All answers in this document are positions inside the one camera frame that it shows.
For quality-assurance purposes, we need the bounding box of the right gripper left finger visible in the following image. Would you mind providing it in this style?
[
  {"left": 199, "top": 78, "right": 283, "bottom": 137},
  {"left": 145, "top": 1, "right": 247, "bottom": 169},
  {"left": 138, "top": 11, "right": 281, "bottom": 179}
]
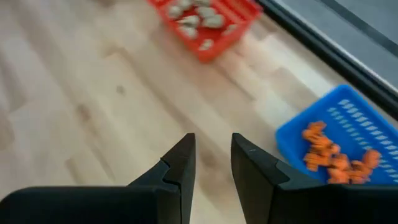
[{"left": 127, "top": 133, "right": 197, "bottom": 224}]

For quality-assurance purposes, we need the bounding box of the blue plastic basket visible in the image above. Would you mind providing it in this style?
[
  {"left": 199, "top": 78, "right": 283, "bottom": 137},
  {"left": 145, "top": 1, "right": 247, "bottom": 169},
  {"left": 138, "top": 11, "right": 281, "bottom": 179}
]
[{"left": 275, "top": 84, "right": 398, "bottom": 187}]

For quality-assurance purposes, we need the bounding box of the red plastic basket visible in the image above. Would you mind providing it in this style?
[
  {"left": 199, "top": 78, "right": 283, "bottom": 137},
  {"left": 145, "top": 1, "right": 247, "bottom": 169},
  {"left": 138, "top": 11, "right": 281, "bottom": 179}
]
[{"left": 146, "top": 0, "right": 264, "bottom": 63}]

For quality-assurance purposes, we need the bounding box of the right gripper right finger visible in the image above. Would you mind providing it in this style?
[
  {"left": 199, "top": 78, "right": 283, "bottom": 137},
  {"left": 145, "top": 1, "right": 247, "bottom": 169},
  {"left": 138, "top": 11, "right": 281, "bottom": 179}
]
[{"left": 231, "top": 133, "right": 326, "bottom": 224}]

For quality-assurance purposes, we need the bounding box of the black aluminium table frame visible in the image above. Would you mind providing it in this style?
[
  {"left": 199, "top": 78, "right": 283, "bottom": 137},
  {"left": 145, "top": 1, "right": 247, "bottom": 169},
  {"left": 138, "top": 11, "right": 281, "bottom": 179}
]
[{"left": 256, "top": 0, "right": 398, "bottom": 121}]

